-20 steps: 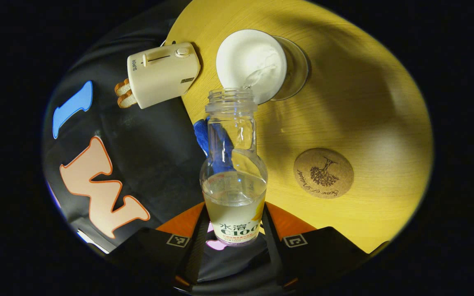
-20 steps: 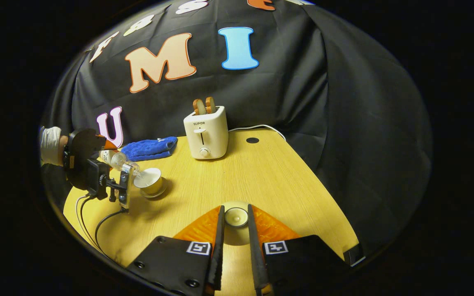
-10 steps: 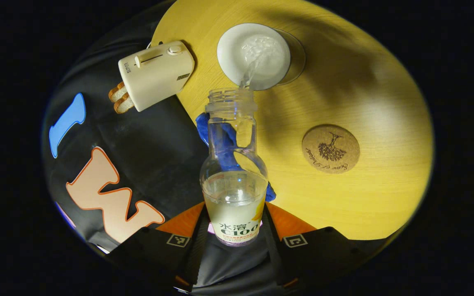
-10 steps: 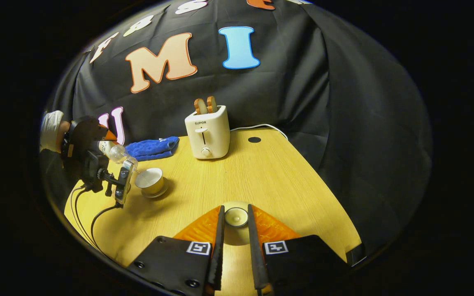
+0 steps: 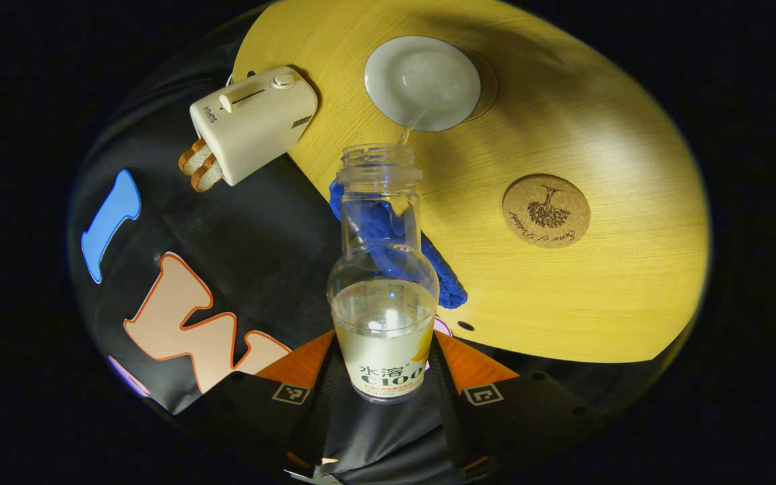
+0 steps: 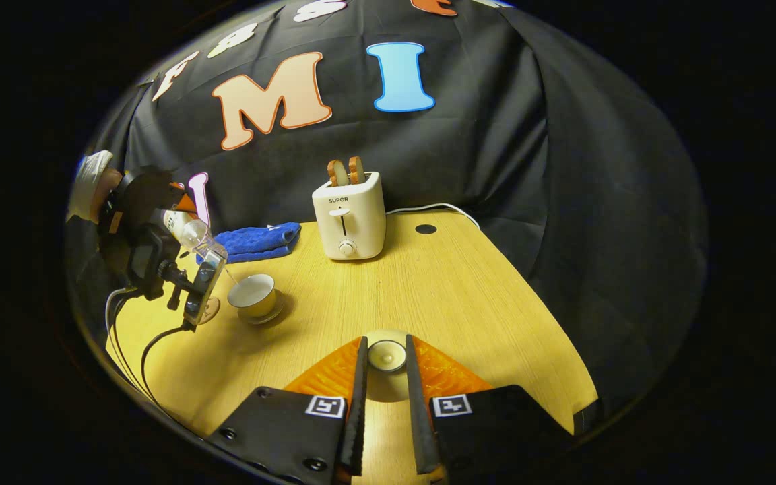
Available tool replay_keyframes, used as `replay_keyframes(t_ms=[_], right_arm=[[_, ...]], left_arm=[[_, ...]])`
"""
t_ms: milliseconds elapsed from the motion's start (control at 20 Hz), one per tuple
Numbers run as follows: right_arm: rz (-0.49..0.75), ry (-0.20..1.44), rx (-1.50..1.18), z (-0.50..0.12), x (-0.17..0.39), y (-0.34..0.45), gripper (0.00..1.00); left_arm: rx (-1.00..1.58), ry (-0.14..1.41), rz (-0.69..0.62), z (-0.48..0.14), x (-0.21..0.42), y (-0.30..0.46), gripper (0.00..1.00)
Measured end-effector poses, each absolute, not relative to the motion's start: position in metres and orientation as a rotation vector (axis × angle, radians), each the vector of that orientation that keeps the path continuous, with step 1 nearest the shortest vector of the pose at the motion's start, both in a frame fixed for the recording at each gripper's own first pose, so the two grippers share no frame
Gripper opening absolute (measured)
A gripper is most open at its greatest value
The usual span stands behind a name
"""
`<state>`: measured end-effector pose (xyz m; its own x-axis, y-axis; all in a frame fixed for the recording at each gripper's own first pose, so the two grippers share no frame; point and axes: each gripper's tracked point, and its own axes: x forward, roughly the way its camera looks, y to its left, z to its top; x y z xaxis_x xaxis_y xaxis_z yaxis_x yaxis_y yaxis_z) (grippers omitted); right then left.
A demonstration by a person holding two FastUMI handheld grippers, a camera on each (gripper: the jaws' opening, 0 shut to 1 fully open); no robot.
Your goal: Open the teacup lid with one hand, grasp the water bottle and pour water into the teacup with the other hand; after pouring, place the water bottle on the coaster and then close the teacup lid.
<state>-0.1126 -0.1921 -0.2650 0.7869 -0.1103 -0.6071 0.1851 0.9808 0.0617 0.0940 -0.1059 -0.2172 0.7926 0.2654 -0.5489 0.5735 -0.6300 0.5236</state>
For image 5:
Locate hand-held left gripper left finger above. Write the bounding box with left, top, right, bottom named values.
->
left=176, top=330, right=339, bottom=476

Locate toasted bread slice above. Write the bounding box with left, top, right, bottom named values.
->
left=191, top=154, right=226, bottom=193
left=179, top=138, right=209, bottom=177

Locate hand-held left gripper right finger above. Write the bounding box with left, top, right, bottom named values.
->
left=428, top=330, right=592, bottom=476

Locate blue folded towel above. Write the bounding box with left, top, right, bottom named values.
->
left=329, top=179, right=469, bottom=311

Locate black backdrop cloth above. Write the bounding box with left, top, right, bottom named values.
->
left=68, top=7, right=631, bottom=485

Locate white ceramic saucer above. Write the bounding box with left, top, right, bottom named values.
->
left=452, top=42, right=498, bottom=123

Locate round cork coaster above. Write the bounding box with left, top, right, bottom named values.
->
left=502, top=174, right=591, bottom=250

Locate cream white toaster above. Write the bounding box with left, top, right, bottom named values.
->
left=189, top=65, right=319, bottom=187

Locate clear plastic water bottle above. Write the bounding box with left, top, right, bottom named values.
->
left=327, top=143, right=441, bottom=405

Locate white ceramic teacup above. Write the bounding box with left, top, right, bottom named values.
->
left=363, top=36, right=482, bottom=133

